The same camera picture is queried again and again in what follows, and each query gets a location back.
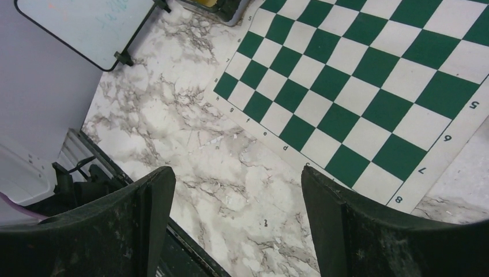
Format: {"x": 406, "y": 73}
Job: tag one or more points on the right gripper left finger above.
{"x": 101, "y": 238}

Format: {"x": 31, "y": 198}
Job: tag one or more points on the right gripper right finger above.
{"x": 356, "y": 236}

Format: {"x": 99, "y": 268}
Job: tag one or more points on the green white chess board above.
{"x": 380, "y": 96}

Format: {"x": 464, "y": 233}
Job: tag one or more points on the gold tin with light pieces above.
{"x": 227, "y": 12}

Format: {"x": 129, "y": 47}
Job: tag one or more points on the small whiteboard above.
{"x": 99, "y": 31}

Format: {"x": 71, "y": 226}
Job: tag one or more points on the black mounting rail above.
{"x": 177, "y": 253}

